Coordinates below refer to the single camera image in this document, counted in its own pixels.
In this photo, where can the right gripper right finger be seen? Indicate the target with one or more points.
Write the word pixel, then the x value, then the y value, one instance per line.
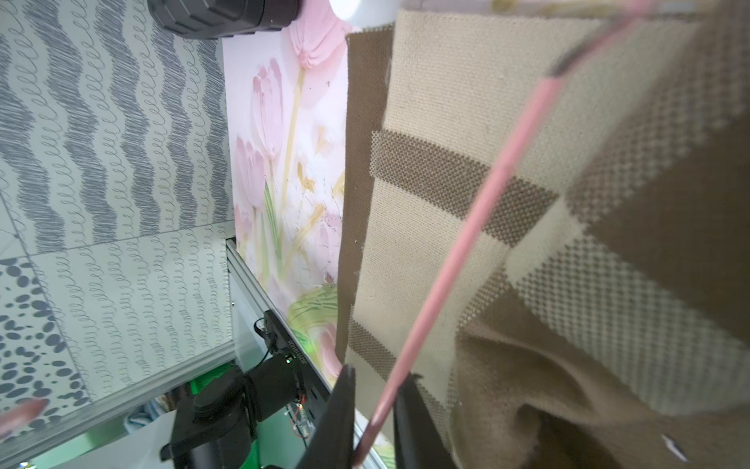
pixel 418 445

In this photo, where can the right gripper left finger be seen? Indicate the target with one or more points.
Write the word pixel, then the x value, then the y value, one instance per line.
pixel 332 445

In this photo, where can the brown plaid scarf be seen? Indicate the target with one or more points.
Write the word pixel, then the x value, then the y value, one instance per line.
pixel 602 320

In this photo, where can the pink wire hanger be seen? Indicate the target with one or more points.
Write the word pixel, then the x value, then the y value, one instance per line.
pixel 535 112

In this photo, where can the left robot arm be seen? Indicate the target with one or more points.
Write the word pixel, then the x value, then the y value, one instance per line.
pixel 216 428

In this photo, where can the floral pink table mat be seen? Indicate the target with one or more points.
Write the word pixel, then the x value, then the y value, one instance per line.
pixel 287 94

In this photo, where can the white steel clothes rack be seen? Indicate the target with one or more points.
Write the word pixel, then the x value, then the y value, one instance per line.
pixel 366 14

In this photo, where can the black plastic tool case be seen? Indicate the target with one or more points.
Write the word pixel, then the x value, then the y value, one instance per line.
pixel 213 19

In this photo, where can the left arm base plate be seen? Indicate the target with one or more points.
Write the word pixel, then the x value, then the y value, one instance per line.
pixel 286 352

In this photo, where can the aluminium mounting rail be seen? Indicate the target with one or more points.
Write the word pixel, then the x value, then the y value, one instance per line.
pixel 248 301

